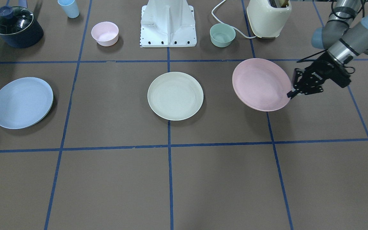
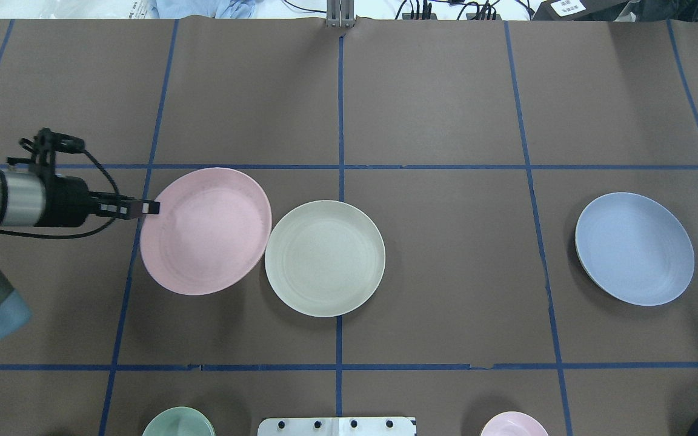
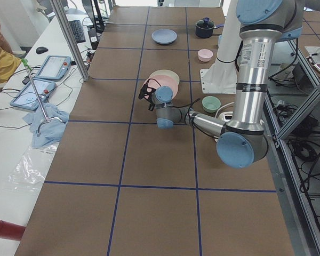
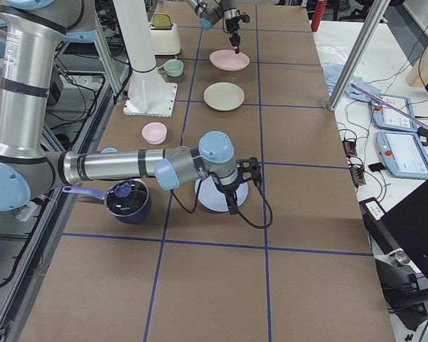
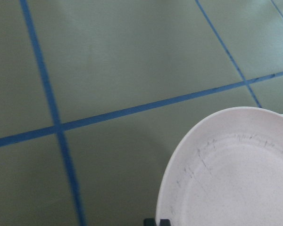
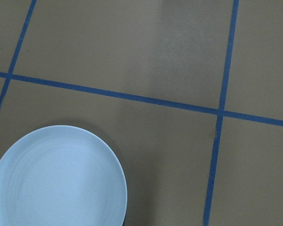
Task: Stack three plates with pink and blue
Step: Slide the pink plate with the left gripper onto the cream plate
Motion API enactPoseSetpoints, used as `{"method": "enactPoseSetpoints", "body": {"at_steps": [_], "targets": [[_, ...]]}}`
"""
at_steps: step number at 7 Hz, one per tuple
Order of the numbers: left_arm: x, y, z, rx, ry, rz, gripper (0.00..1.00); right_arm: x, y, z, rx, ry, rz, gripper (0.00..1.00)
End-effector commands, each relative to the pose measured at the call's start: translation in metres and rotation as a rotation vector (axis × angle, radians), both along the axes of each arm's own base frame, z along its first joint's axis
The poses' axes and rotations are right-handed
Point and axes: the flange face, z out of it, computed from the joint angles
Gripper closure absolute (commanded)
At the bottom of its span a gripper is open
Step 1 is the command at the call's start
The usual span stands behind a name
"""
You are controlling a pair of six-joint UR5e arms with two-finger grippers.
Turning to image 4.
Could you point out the blue plate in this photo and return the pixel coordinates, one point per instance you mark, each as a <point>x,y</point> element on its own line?
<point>214,200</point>

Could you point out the pink plate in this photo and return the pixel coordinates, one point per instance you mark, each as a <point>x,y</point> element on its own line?
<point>228,60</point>

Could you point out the lower teach pendant tablet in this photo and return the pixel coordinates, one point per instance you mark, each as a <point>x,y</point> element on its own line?
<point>402,154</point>

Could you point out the beige plate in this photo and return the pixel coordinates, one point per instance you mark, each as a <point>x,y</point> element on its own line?
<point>224,96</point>

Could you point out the white pedestal column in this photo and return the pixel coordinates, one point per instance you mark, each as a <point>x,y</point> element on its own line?
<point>148,93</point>

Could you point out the dark blue pot with lid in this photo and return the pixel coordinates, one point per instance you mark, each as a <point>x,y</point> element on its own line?
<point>129,201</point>

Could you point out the pink bowl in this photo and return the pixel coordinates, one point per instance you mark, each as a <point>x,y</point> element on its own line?
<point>154,133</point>

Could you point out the red cylinder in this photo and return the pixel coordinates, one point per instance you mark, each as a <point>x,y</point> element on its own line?
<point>318,14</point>

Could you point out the toast slice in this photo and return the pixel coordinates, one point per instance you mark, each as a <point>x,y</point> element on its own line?
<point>162,21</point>

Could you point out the green bowl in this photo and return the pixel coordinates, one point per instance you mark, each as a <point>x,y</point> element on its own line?
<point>173,67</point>

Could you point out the cream toaster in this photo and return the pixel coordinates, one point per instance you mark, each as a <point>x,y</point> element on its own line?
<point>165,41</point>

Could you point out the aluminium frame post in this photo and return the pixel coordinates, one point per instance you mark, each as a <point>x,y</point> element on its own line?
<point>366,32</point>

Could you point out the teach pendant tablet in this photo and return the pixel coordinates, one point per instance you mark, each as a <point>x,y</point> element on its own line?
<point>388,119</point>
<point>402,154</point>

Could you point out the black laptop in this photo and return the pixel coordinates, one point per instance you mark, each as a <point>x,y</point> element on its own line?
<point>404,226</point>

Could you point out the upper teach pendant tablet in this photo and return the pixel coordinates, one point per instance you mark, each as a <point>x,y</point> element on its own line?
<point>388,119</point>

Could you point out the clear plastic bag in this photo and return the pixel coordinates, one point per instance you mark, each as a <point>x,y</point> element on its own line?
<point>332,53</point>

